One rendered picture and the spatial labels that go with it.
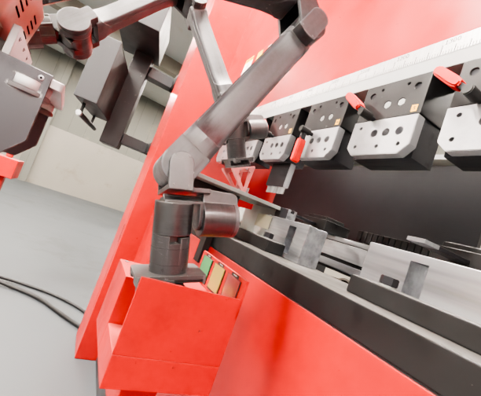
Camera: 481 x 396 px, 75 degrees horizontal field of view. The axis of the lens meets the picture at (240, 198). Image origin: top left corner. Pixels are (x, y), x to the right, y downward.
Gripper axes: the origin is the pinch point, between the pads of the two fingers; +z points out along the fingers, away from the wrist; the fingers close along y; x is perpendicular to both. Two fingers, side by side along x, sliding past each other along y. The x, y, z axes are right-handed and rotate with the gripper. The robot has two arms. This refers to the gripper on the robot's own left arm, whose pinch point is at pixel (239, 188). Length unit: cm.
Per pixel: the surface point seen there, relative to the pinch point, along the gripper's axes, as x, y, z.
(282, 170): -13.5, -3.1, -4.1
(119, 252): 33, 84, 34
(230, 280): 20.4, -38.6, 10.6
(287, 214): -7.4, -13.8, 7.0
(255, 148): -13.8, 13.8, -11.8
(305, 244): -3.8, -26.2, 12.1
